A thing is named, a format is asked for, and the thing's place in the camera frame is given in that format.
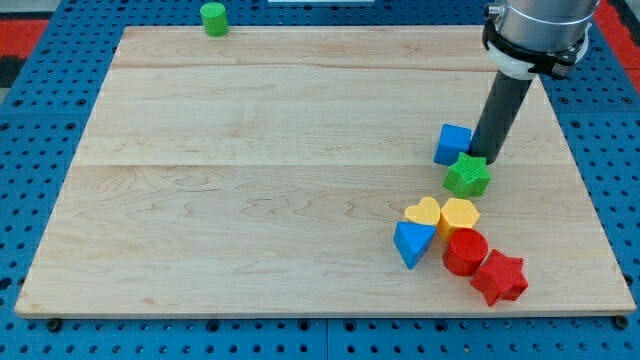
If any blue cube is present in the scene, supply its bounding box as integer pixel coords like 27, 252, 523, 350
433, 124, 471, 166

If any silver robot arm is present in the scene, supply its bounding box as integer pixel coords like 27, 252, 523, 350
482, 0, 599, 81

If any yellow heart block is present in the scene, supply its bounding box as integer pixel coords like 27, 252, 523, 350
404, 197, 441, 226

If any wooden board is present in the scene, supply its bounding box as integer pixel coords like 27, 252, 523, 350
15, 26, 636, 319

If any blue triangle block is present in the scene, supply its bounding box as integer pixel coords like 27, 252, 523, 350
393, 221, 437, 270

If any yellow hexagon block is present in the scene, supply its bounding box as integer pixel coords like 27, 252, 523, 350
437, 198, 480, 242

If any green star block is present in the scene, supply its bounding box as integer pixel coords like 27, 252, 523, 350
443, 153, 492, 199

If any red cylinder block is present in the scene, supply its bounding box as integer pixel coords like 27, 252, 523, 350
442, 228, 489, 277

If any green cylinder block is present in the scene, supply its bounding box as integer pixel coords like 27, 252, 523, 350
199, 2, 229, 37

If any red star block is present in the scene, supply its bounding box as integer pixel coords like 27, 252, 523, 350
471, 249, 529, 306

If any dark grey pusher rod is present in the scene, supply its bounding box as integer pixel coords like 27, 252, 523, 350
468, 71, 532, 164

